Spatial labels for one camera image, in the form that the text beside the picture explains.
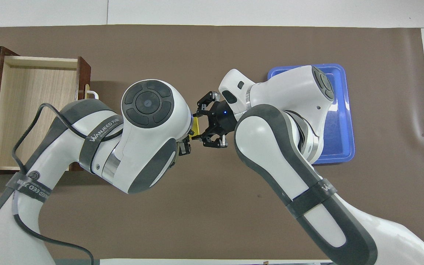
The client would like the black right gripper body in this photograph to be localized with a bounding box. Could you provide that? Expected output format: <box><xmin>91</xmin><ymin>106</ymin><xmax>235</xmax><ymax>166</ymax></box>
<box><xmin>206</xmin><ymin>101</ymin><xmax>239</xmax><ymax>137</ymax></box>

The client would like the blue plastic tray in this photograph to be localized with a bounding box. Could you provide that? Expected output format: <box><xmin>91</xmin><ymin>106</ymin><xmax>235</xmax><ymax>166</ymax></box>
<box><xmin>267</xmin><ymin>64</ymin><xmax>355</xmax><ymax>165</ymax></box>

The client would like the wooden drawer with white handle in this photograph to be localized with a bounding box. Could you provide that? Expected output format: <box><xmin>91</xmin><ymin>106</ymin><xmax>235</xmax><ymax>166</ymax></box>
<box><xmin>0</xmin><ymin>56</ymin><xmax>99</xmax><ymax>172</ymax></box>

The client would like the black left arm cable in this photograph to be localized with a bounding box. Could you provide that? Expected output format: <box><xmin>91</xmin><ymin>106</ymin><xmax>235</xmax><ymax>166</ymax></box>
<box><xmin>11</xmin><ymin>103</ymin><xmax>124</xmax><ymax>265</ymax></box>

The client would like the brown paper table mat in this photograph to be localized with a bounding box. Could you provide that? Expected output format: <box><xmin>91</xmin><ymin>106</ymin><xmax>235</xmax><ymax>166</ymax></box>
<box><xmin>0</xmin><ymin>25</ymin><xmax>424</xmax><ymax>260</ymax></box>

